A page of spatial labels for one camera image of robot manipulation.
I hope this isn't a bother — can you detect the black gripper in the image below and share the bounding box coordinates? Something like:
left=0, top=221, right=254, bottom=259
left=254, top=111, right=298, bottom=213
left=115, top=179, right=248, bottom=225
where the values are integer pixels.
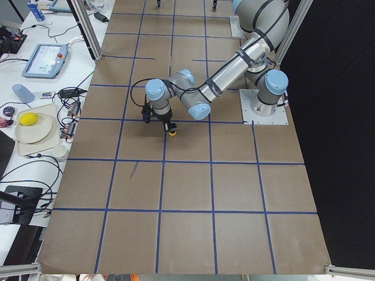
left=158, top=111, right=177, bottom=132

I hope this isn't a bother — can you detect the silver blue-capped robot arm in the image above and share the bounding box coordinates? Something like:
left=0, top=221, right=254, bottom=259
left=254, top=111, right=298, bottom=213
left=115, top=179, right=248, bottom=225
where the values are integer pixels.
left=142, top=1, right=289, bottom=135

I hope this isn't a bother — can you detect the black monitor stand base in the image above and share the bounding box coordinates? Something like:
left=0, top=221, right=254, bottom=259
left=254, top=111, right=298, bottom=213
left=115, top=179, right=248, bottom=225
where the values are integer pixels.
left=1, top=185, right=43, bottom=225

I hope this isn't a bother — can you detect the small circuit board module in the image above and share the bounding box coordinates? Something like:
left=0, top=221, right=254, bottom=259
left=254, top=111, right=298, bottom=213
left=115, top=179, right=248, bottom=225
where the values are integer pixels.
left=67, top=101, right=81, bottom=117

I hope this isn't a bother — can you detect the white paper cup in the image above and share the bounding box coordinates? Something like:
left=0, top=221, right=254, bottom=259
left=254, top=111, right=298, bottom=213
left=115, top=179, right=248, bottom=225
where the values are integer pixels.
left=52, top=145, right=69, bottom=160

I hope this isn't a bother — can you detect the small colourful card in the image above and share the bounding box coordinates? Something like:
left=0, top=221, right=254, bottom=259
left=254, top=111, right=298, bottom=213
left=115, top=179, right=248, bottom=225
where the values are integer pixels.
left=40, top=91, right=56, bottom=100

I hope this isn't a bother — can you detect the beige round plate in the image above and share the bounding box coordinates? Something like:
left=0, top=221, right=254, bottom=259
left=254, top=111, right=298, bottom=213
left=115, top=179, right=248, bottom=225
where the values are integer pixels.
left=15, top=113, right=53, bottom=143

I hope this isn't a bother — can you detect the black power adapter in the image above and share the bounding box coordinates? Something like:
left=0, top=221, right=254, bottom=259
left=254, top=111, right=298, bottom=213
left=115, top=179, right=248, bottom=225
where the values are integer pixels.
left=94, top=12, right=109, bottom=23

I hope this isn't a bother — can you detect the blue teach pendant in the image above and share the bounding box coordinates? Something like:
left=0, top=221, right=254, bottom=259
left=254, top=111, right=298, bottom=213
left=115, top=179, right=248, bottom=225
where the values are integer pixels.
left=22, top=44, right=69, bottom=79

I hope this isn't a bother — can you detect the yellow lemon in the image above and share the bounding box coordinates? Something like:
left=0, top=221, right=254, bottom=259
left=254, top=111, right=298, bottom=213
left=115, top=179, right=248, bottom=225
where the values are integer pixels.
left=19, top=112, right=39, bottom=126

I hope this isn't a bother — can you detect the translucent blue cup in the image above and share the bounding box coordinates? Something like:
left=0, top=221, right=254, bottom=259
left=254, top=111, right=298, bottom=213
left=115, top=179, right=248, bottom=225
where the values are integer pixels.
left=12, top=84, right=35, bottom=103

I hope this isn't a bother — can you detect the beige rectangular tray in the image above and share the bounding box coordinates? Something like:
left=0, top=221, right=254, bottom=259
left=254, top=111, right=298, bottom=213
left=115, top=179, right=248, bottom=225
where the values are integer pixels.
left=15, top=104, right=60, bottom=156

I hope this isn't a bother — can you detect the small dark round device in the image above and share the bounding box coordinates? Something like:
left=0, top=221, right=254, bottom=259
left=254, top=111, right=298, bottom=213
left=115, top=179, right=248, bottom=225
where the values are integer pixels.
left=3, top=106, right=15, bottom=117

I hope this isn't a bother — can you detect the blue white carton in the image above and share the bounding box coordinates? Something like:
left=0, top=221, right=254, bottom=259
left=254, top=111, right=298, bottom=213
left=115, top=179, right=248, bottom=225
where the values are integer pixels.
left=27, top=0, right=45, bottom=22

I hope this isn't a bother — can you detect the black electronics board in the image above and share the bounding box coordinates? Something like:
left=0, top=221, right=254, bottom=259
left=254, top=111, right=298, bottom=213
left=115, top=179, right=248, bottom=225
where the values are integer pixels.
left=0, top=27, right=27, bottom=56

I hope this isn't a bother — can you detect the aluminium corner profile left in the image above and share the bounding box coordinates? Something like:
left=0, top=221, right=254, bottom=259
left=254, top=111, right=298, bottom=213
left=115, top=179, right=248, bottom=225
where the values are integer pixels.
left=1, top=263, right=43, bottom=278

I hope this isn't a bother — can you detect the aluminium corner profile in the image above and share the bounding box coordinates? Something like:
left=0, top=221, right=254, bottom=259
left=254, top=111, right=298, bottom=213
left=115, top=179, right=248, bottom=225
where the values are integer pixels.
left=325, top=265, right=375, bottom=280
left=1, top=263, right=43, bottom=278

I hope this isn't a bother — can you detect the aluminium corner profile right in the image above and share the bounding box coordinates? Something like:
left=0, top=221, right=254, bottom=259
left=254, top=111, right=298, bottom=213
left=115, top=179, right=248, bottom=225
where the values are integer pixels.
left=325, top=265, right=375, bottom=280

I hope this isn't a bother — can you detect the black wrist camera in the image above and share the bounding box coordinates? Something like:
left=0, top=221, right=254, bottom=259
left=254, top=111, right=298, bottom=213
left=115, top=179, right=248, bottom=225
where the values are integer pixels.
left=141, top=103, right=152, bottom=124

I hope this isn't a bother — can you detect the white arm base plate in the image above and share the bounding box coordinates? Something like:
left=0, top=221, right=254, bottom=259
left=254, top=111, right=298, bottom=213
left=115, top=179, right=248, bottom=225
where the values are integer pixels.
left=239, top=89, right=289, bottom=125

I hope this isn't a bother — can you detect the second arm base plate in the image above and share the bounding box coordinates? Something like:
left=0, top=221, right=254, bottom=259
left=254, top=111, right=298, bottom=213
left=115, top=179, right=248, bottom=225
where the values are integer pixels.
left=229, top=15, right=246, bottom=39

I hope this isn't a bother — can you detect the black cable on desk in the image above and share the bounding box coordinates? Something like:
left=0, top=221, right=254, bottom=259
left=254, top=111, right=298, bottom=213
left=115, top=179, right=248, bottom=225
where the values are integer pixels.
left=0, top=154, right=64, bottom=219

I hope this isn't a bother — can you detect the aluminium frame post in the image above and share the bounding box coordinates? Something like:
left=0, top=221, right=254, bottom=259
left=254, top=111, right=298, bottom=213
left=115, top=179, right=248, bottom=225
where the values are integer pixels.
left=67, top=0, right=103, bottom=61

